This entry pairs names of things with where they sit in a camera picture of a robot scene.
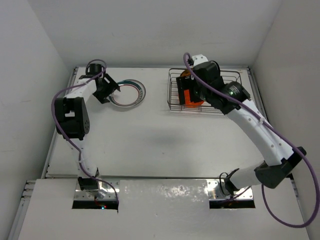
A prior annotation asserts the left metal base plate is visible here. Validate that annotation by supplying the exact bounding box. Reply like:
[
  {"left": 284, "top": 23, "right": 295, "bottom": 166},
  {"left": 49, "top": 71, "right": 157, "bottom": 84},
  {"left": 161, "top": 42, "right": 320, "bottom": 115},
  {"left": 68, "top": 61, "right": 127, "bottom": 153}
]
[{"left": 73, "top": 179, "right": 120, "bottom": 202}]

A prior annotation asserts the yellow patterned plate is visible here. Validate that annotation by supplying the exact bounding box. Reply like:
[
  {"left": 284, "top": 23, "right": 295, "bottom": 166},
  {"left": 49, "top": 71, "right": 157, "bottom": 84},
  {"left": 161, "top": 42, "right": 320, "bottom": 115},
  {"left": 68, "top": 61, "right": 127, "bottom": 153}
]
[{"left": 180, "top": 69, "right": 191, "bottom": 77}]

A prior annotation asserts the metal wire dish rack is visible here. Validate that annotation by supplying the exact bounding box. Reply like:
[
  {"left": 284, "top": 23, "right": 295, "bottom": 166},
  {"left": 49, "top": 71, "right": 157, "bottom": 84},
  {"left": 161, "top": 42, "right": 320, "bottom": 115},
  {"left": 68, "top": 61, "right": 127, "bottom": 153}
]
[{"left": 167, "top": 68, "right": 242, "bottom": 117}]

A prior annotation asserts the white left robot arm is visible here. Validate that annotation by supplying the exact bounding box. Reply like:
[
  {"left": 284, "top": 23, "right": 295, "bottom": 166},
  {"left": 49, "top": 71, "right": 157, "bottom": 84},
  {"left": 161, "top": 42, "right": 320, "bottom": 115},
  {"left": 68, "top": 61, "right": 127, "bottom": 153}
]
[{"left": 51, "top": 59, "right": 120, "bottom": 192}]

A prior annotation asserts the metal base plate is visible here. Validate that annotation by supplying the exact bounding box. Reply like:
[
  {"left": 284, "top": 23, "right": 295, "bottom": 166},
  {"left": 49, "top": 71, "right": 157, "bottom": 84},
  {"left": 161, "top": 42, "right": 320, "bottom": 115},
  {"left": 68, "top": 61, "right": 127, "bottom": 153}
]
[
  {"left": 206, "top": 178, "right": 254, "bottom": 201},
  {"left": 73, "top": 179, "right": 120, "bottom": 202}
]

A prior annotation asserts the white plate dark red rim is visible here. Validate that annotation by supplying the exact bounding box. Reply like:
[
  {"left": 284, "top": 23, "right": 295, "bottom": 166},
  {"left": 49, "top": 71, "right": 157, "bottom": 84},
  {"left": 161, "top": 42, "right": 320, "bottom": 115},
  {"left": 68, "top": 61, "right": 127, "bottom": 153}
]
[{"left": 108, "top": 79, "right": 147, "bottom": 109}]

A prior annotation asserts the orange plastic plate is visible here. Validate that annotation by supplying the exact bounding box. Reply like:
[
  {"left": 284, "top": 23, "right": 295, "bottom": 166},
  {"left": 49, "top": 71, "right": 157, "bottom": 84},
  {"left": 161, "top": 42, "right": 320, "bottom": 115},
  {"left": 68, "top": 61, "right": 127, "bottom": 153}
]
[{"left": 178, "top": 89, "right": 204, "bottom": 108}]

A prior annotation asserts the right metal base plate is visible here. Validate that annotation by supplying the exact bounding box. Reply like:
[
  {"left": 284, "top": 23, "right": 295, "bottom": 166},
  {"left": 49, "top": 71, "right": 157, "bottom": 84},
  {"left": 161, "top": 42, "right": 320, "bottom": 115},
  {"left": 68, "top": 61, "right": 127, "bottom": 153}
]
[{"left": 206, "top": 178, "right": 254, "bottom": 201}]

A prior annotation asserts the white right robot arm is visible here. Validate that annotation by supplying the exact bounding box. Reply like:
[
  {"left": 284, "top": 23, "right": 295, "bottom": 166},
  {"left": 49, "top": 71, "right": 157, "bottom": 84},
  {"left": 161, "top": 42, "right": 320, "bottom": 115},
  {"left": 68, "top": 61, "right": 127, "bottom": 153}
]
[{"left": 183, "top": 52, "right": 302, "bottom": 195}]

